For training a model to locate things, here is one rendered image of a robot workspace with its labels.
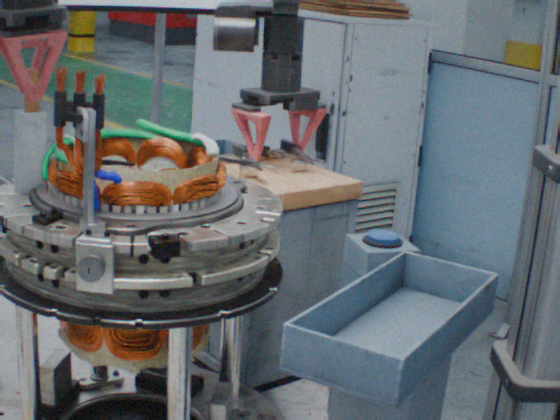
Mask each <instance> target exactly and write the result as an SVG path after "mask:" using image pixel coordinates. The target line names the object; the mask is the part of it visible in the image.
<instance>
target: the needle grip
mask: <svg viewBox="0 0 560 420"><path fill-rule="evenodd" d="M26 70H27V72H28V74H29V78H30V79H31V81H32V83H33V85H34V87H36V86H37V85H38V74H39V70H38V69H37V68H30V67H29V68H26ZM23 98H24V112H25V113H26V114H27V113H31V112H40V109H39V100H38V101H30V100H29V98H28V96H27V95H26V93H25V91H24V94H23Z"/></svg>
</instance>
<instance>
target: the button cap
mask: <svg viewBox="0 0 560 420"><path fill-rule="evenodd" d="M366 239H368V240H369V241H372V242H375V243H381V244H395V243H399V240H400V236H399V234H398V233H396V232H394V231H391V230H385V229H372V230H369V231H368V232H367V236H366Z"/></svg>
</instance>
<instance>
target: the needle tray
mask: <svg viewBox="0 0 560 420"><path fill-rule="evenodd" d="M498 276H499V274H496V273H491V272H488V271H484V270H480V269H477V268H473V267H469V266H465V265H462V264H458V263H454V262H450V261H447V262H446V261H443V260H439V259H435V258H431V257H427V256H422V255H418V254H415V253H411V252H407V251H404V252H402V253H400V254H399V255H397V256H395V257H394V258H392V259H390V260H389V261H387V262H385V263H384V264H382V265H380V266H379V267H377V268H375V269H374V270H372V271H370V272H369V273H367V274H365V275H364V276H362V277H360V278H359V279H357V280H355V281H354V282H352V283H350V284H349V285H347V286H345V287H344V288H342V289H340V290H339V291H337V292H335V293H334V294H332V295H330V296H329V297H327V298H325V299H324V300H322V301H320V302H319V303H317V304H315V305H314V306H312V307H310V308H309V309H307V310H305V311H304V312H302V313H300V314H299V315H297V316H295V317H294V318H292V319H290V320H289V321H287V322H285V323H284V324H283V336H282V349H281V361H280V371H282V372H284V373H287V374H290V375H293V376H296V377H299V378H302V379H307V380H310V381H313V382H316V383H319V384H322V385H325V386H326V387H329V388H331V392H330V402H329V411H328V420H440V418H441V416H442V410H443V404H444V397H445V391H446V384H447V381H448V378H449V371H450V364H451V358H452V353H453V352H454V351H455V350H456V349H457V348H458V347H459V346H460V345H461V344H462V343H463V342H464V341H465V340H466V339H467V338H468V337H469V336H470V335H471V334H472V333H473V332H474V331H475V330H476V329H477V328H478V327H479V326H480V325H481V324H482V323H483V322H484V321H485V320H486V319H487V318H488V317H489V316H490V315H491V314H492V313H493V308H494V302H495V296H496V289H497V283H498Z"/></svg>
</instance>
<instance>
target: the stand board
mask: <svg viewBox="0 0 560 420"><path fill-rule="evenodd" d="M290 160H292V159H287V158H281V159H272V160H263V161H259V162H260V163H263V164H266V165H270V166H273V167H275V170H272V169H267V168H263V167H260V168H262V169H263V171H262V172H261V171H259V170H258V178H252V179H247V180H250V181H253V182H255V183H257V184H259V185H260V186H261V185H262V186H264V187H266V188H267V189H269V190H271V191H272V192H273V193H275V194H276V195H277V196H278V197H279V198H280V200H281V202H282V204H283V211H286V210H292V209H298V208H304V207H310V206H316V205H322V204H328V203H334V202H340V201H346V200H352V199H358V198H361V197H362V187H363V182H362V181H359V180H356V179H352V178H349V177H346V176H343V175H340V174H337V173H334V172H331V171H328V170H325V169H322V168H319V167H316V166H312V165H309V164H307V171H305V172H297V173H289V168H290ZM240 166H241V165H237V164H228V165H226V168H227V174H231V175H234V178H236V179H239V167H240Z"/></svg>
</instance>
